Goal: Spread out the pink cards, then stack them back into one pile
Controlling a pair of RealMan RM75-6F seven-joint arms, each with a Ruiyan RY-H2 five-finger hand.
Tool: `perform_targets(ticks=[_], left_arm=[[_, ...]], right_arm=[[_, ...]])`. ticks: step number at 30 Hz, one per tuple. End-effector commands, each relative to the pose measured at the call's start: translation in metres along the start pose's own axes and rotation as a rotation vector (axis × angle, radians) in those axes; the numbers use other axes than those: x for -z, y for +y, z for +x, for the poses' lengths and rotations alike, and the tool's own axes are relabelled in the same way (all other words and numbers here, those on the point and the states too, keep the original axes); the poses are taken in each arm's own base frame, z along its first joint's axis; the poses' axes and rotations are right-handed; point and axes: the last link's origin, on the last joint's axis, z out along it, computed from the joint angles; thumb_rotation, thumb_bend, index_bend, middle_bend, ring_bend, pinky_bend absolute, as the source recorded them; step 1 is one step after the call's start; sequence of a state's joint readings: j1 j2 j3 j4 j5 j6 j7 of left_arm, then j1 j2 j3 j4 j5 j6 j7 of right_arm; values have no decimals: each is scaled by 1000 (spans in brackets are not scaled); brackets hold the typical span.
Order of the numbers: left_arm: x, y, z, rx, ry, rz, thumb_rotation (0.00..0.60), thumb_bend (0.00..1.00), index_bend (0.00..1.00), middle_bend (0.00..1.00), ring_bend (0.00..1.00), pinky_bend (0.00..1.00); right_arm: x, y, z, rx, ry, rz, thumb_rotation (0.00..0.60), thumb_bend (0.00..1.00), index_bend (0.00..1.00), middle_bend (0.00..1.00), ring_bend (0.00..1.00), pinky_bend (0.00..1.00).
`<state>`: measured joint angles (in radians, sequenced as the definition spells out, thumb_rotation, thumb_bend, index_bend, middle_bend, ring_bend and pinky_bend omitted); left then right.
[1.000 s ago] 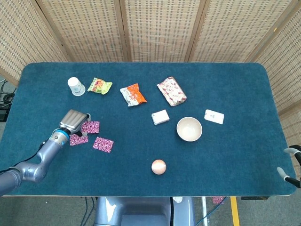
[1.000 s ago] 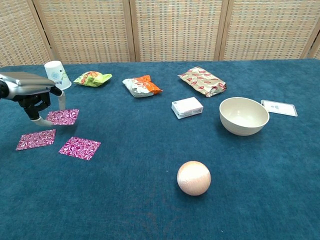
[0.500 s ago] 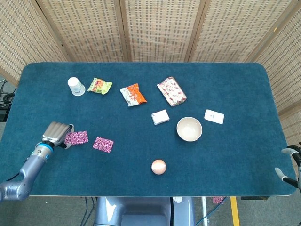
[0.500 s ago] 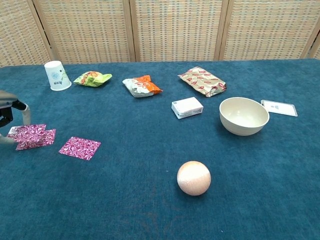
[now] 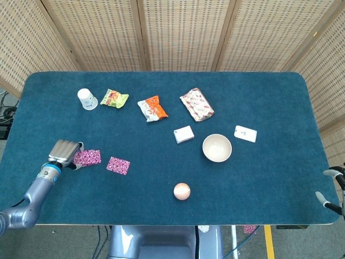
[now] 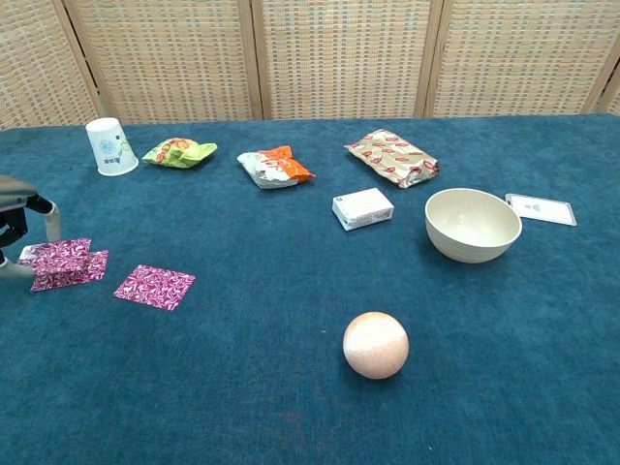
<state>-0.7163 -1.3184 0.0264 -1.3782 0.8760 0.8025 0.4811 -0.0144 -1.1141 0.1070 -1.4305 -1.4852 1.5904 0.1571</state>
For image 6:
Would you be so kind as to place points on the pink patterned paper square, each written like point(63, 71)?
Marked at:
point(155, 287)
point(84, 282)
point(63, 254)

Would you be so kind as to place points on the peach ball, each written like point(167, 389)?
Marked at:
point(375, 346)

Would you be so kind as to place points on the woven folding screen panel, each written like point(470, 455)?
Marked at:
point(34, 63)
point(169, 58)
point(344, 58)
point(612, 101)
point(523, 58)

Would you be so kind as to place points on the white card in holder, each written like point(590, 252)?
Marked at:
point(547, 210)

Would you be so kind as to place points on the cream bowl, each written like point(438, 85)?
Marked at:
point(465, 242)

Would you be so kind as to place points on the orange white snack bag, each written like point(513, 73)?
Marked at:
point(271, 169)

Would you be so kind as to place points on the blue carpet table cover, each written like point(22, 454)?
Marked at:
point(218, 349)

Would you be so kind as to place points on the gold red-print snack package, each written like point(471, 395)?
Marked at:
point(392, 157)

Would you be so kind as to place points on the white paper cup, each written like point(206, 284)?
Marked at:
point(109, 150)

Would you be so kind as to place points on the small white cardboard box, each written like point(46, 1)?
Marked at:
point(361, 206)

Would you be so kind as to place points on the green snack bag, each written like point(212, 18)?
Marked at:
point(176, 152)

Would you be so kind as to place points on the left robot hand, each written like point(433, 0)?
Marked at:
point(12, 194)

